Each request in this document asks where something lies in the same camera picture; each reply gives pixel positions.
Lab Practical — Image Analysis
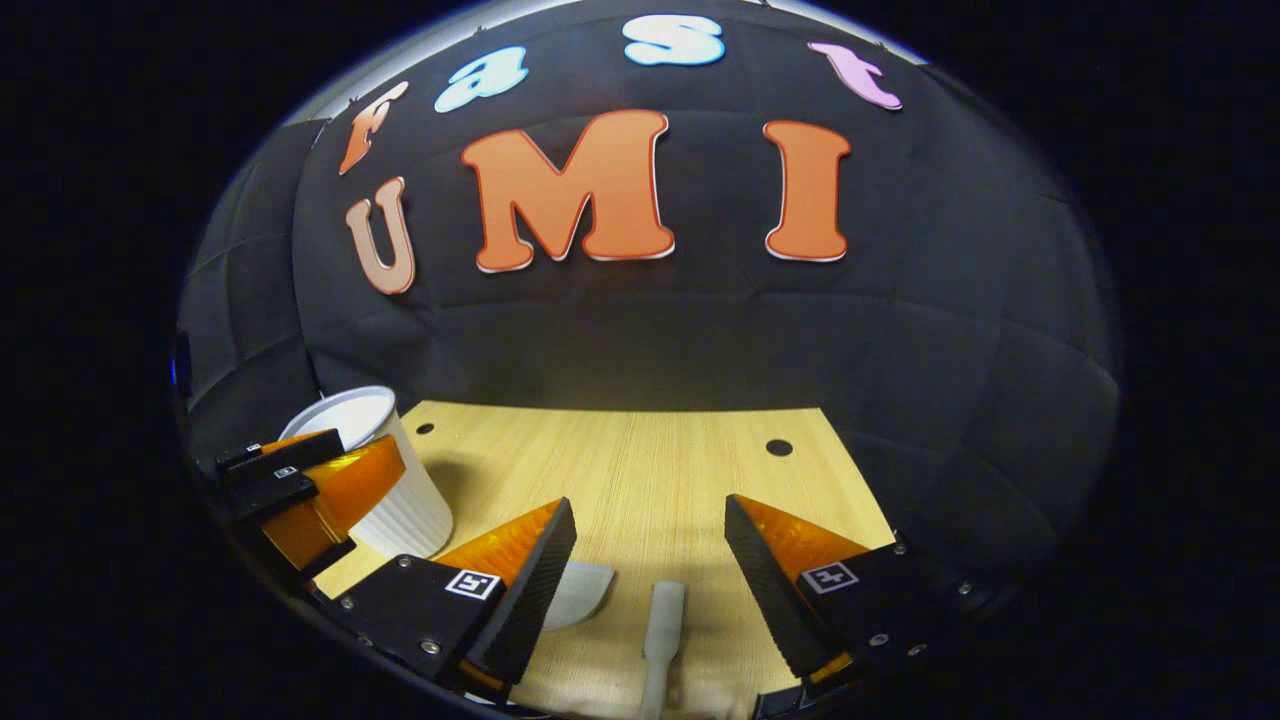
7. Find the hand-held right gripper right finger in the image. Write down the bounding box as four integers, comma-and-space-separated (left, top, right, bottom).
724, 493, 993, 703

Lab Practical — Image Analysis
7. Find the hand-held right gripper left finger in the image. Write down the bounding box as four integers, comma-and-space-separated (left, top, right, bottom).
335, 497, 579, 703

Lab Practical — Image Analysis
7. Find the grey plastic dustpan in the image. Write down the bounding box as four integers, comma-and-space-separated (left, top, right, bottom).
540, 560, 616, 631

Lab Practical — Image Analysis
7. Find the white ribbed garbage bin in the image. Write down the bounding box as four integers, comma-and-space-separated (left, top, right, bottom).
280, 385, 454, 559

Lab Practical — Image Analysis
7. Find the small white broom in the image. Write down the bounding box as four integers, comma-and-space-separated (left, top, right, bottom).
638, 580, 687, 720

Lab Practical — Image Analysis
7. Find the wooden desktop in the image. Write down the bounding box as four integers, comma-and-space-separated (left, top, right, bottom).
315, 400, 896, 720

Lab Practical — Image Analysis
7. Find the black backdrop cloth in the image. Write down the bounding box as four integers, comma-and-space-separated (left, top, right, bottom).
175, 0, 1121, 561

